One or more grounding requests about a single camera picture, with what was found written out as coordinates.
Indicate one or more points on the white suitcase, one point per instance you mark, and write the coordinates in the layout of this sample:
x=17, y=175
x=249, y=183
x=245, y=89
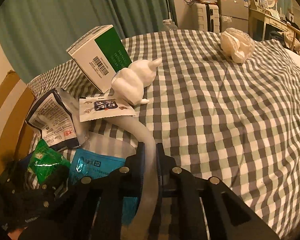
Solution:
x=202, y=17

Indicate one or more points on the blue packet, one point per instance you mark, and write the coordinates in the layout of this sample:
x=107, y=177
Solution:
x=90, y=162

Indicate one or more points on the white sachet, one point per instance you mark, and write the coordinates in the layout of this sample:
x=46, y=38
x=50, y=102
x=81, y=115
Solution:
x=90, y=112

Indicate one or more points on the white dressing table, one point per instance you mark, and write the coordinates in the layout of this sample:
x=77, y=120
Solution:
x=270, y=20

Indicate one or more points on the small silver fridge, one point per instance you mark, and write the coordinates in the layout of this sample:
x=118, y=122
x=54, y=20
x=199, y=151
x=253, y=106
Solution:
x=232, y=10

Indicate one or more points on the person's left hand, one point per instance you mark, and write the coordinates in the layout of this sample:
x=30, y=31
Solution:
x=35, y=217

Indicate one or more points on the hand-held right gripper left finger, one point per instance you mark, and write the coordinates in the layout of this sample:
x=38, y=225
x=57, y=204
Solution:
x=140, y=165

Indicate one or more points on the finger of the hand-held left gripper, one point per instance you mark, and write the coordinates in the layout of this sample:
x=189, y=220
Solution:
x=57, y=177

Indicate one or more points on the brown cardboard box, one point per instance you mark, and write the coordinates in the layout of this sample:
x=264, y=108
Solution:
x=5, y=120

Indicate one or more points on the green and white box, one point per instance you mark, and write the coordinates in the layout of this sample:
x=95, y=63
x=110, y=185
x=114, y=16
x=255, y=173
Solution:
x=90, y=60

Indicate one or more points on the green snack packet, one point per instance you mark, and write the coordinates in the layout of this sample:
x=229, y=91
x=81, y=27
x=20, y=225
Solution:
x=45, y=160

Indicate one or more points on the green curtain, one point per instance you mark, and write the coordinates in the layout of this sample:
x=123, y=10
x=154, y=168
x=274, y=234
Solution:
x=65, y=17

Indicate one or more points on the person's left forearm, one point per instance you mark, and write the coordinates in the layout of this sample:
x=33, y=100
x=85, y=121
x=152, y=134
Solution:
x=15, y=235

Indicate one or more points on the white frilly shower cap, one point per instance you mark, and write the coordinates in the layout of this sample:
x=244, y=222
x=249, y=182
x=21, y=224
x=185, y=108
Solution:
x=235, y=45

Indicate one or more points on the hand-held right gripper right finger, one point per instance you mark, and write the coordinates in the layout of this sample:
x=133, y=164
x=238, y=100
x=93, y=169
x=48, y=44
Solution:
x=162, y=161

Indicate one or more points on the white figurine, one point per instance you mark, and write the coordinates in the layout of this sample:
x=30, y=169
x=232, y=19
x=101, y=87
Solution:
x=130, y=82

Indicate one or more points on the green checkered cloth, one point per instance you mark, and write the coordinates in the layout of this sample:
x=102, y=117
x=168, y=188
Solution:
x=215, y=117

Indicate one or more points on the clear water bottle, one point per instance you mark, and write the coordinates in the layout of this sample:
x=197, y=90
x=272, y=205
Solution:
x=169, y=26

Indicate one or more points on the beige towel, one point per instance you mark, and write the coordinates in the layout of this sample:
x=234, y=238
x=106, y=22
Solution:
x=292, y=42

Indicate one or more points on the black and white pouch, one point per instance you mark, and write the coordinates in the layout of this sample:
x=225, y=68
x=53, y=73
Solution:
x=50, y=117

